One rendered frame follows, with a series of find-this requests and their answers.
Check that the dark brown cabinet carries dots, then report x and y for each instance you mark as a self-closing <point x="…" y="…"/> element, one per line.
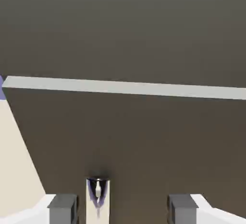
<point x="123" y="36"/>

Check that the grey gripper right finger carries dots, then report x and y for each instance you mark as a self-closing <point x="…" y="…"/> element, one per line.
<point x="182" y="210"/>

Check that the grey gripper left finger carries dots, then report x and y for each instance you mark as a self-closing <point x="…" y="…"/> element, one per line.
<point x="61" y="210"/>

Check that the dark brown cabinet door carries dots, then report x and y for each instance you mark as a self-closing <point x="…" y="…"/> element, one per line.
<point x="134" y="141"/>

